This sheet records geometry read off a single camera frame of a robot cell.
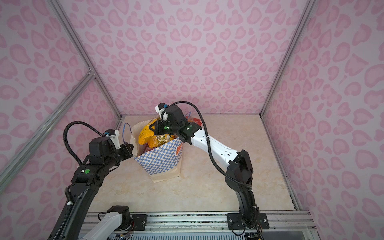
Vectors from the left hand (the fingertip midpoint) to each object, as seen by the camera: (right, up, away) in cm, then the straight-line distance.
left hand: (133, 143), depth 72 cm
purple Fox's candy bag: (+3, -5, +13) cm, 14 cm away
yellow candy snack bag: (+10, +1, +9) cm, 14 cm away
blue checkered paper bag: (+14, -11, +4) cm, 18 cm away
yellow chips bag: (+7, +4, 0) cm, 8 cm away
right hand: (+8, +8, -1) cm, 11 cm away
